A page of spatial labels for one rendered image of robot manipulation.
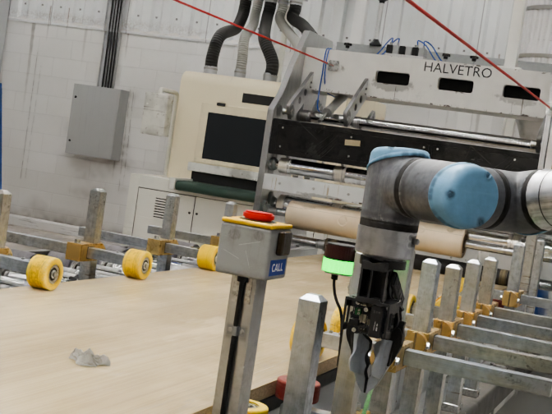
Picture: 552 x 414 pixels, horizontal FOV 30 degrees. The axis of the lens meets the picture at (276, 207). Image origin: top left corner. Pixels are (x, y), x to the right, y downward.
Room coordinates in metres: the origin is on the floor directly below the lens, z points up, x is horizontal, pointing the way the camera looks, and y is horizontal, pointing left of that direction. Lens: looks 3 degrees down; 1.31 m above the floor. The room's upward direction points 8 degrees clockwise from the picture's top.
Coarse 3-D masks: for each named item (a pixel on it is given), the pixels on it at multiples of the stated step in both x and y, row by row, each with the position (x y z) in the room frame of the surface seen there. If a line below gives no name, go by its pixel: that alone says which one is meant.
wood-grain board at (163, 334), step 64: (320, 256) 4.35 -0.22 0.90; (0, 320) 2.02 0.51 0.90; (64, 320) 2.11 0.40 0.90; (128, 320) 2.22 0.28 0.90; (192, 320) 2.34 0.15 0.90; (0, 384) 1.54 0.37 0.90; (64, 384) 1.60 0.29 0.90; (128, 384) 1.66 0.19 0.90; (192, 384) 1.72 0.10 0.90; (256, 384) 1.79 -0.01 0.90
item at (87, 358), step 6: (72, 354) 1.77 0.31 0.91; (78, 354) 1.79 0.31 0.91; (84, 354) 1.79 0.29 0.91; (90, 354) 1.75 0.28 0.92; (78, 360) 1.76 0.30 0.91; (84, 360) 1.75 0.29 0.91; (90, 360) 1.75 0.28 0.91; (96, 360) 1.78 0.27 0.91; (102, 360) 1.77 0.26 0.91; (108, 360) 1.77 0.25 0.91
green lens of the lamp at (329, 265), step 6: (324, 258) 1.78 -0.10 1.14; (324, 264) 1.78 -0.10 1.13; (330, 264) 1.77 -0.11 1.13; (336, 264) 1.76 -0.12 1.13; (342, 264) 1.76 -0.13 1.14; (348, 264) 1.77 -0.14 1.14; (324, 270) 1.78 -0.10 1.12; (330, 270) 1.77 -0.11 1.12; (336, 270) 1.76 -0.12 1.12; (342, 270) 1.76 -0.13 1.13; (348, 270) 1.77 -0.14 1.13
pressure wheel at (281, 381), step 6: (282, 378) 1.85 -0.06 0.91; (276, 384) 1.85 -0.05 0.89; (282, 384) 1.82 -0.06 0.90; (318, 384) 1.84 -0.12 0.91; (276, 390) 1.84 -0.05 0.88; (282, 390) 1.82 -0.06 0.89; (318, 390) 1.83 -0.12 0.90; (276, 396) 1.84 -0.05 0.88; (282, 396) 1.82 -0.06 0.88; (318, 396) 1.84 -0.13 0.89; (312, 402) 1.82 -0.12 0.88
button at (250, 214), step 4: (244, 212) 1.29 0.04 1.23; (248, 212) 1.29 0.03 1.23; (252, 212) 1.29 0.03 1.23; (256, 212) 1.28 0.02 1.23; (260, 212) 1.30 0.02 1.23; (264, 212) 1.31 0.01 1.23; (248, 216) 1.29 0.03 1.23; (252, 216) 1.28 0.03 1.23; (256, 216) 1.28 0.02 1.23; (260, 216) 1.28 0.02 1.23; (264, 216) 1.28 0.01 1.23; (268, 216) 1.29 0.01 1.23; (272, 216) 1.29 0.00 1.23; (260, 220) 1.28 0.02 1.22; (264, 220) 1.29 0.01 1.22; (268, 220) 1.29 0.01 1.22
